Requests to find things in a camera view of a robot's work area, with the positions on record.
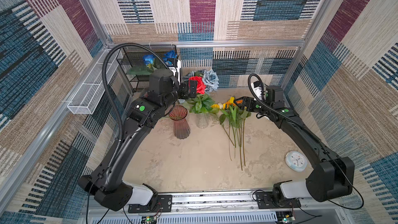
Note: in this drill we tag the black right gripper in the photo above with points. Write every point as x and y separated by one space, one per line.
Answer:
246 102

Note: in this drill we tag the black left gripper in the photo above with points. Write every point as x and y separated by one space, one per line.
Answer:
184 87

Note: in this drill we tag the orange marigold bunch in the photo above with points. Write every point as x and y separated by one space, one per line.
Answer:
236 123

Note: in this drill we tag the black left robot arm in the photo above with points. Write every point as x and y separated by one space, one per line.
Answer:
105 182

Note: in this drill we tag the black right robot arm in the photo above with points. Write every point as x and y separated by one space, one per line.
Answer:
332 175

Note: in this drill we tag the clear glass vase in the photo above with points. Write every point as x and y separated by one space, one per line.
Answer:
202 120

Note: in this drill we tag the red rose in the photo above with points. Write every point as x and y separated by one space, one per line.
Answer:
200 84

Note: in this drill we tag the grey blue rose bunch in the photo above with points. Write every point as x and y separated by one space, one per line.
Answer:
210 79

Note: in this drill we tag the right blue rose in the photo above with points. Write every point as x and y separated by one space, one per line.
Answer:
169 55

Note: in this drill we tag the left blue rose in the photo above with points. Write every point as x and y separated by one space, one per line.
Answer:
149 59

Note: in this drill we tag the white round clock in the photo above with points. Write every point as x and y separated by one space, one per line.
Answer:
296 161

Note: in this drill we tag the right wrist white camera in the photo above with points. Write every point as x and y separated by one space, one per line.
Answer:
258 90

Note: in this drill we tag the black wire mesh shelf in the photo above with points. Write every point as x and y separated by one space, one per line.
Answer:
130 59

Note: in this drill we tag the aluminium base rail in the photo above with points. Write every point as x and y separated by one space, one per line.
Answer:
220 207

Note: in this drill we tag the white wire mesh tray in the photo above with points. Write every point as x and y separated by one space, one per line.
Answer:
86 95

